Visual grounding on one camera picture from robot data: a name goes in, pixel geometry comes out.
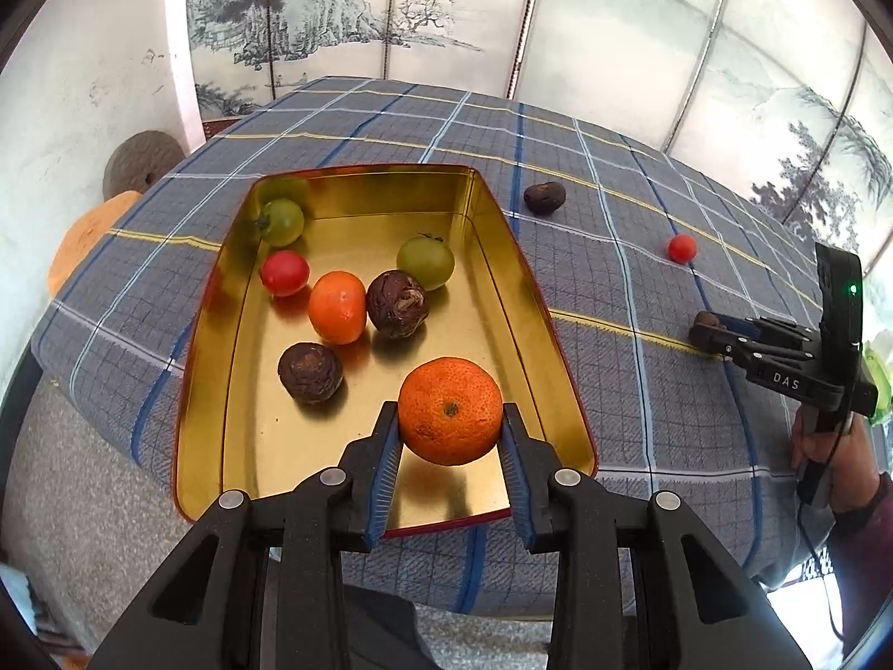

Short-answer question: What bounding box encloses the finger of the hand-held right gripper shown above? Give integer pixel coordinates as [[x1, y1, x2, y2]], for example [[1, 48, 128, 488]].
[[689, 325, 769, 372], [718, 315, 819, 351]]

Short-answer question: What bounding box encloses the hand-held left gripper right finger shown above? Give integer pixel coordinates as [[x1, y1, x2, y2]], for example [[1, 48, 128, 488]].
[[498, 401, 814, 670]]

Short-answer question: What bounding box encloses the person's right hand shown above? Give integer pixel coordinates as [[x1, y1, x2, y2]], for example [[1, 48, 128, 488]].
[[790, 419, 882, 512]]

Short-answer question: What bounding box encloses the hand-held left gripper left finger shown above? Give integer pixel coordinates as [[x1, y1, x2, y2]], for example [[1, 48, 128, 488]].
[[87, 401, 406, 670]]

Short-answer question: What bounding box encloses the red tin box gold inside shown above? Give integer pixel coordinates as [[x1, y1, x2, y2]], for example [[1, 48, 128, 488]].
[[171, 164, 599, 540]]

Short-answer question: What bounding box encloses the round grey stone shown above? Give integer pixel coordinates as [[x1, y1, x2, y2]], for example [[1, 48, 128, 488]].
[[103, 129, 186, 200]]

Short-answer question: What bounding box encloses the painted landscape folding screen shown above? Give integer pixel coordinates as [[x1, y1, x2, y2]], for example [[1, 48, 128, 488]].
[[185, 0, 893, 245]]

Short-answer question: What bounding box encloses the person's right forearm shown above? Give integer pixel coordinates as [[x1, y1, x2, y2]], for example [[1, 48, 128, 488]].
[[827, 471, 893, 579]]

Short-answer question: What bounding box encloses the black cable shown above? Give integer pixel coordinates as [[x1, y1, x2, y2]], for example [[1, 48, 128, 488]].
[[795, 502, 848, 643]]

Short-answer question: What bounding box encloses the green and white object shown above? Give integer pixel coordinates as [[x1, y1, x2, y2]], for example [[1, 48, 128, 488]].
[[861, 338, 893, 427]]

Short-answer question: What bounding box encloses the orange round object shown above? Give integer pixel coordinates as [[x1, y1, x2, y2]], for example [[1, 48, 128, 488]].
[[47, 190, 144, 298]]

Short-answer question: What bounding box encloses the green tomato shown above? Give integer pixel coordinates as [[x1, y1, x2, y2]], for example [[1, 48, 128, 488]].
[[255, 198, 306, 248], [397, 233, 456, 292]]

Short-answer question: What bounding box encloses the orange mandarin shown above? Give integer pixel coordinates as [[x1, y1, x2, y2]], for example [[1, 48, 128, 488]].
[[397, 356, 505, 467], [308, 271, 368, 346]]

